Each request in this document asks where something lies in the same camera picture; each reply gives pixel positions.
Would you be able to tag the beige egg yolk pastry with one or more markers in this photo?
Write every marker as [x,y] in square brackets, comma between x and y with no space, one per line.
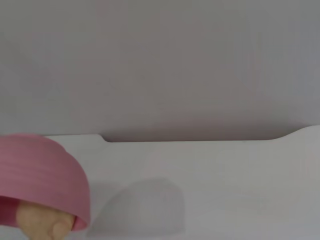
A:
[40,222]

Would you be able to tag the pink plastic bowl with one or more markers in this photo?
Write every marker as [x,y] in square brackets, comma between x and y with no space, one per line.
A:
[42,170]

